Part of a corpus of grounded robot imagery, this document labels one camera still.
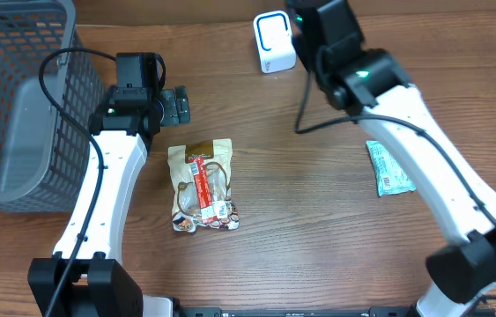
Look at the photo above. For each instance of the white brown snack wrapper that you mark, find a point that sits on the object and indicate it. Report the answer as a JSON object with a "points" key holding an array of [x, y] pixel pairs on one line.
{"points": [[186, 214]]}

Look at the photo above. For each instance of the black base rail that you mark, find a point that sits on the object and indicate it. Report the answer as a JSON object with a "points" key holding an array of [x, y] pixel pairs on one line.
{"points": [[375, 311]]}

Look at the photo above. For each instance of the white barcode scanner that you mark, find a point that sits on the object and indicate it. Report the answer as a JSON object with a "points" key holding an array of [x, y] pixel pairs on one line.
{"points": [[273, 38]]}

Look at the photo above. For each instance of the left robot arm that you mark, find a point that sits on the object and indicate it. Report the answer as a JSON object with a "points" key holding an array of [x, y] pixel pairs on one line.
{"points": [[84, 276]]}

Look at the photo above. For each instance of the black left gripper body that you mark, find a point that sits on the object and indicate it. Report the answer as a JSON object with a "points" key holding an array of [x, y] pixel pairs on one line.
{"points": [[130, 94]]}

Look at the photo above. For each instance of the teal orange snack packet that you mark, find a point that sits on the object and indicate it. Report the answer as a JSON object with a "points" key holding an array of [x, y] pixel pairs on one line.
{"points": [[391, 178]]}

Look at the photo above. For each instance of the grey plastic mesh basket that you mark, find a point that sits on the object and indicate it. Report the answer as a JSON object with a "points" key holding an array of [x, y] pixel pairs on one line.
{"points": [[42, 157]]}

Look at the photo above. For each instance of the red white snack bar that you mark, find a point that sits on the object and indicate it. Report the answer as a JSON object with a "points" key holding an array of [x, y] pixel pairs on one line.
{"points": [[200, 177]]}

